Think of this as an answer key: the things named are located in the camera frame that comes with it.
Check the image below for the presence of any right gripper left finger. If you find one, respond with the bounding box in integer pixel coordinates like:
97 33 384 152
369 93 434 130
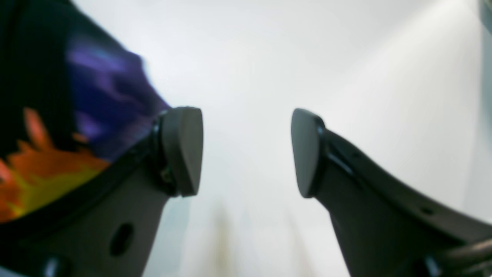
1 107 203 277

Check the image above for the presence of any black T-shirt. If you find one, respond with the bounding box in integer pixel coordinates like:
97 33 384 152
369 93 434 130
0 0 170 224

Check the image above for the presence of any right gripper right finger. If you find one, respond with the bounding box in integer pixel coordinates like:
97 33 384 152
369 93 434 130
291 108 492 277

